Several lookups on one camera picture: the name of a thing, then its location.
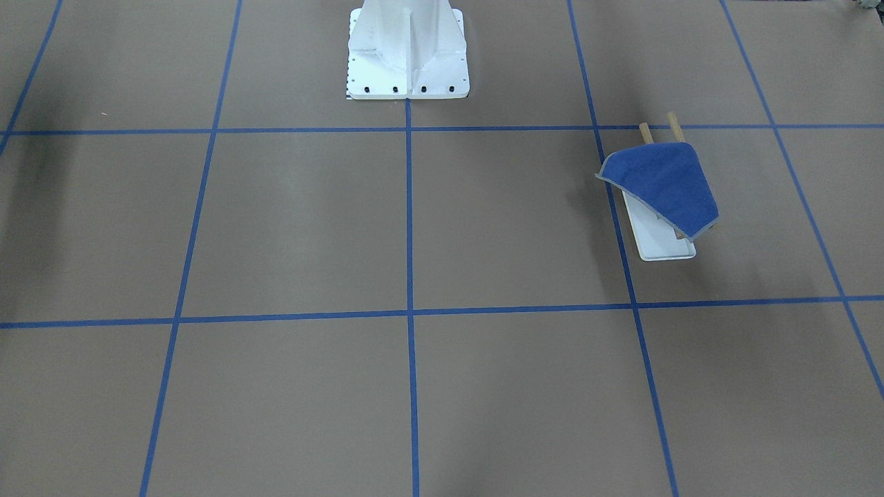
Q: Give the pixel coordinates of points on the blue microfibre towel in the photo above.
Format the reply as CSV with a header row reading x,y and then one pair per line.
x,y
669,180

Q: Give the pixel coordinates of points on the white wooden towel rack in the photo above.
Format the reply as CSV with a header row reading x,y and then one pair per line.
x,y
655,239

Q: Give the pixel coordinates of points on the white pedestal column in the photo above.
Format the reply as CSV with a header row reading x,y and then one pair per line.
x,y
407,50

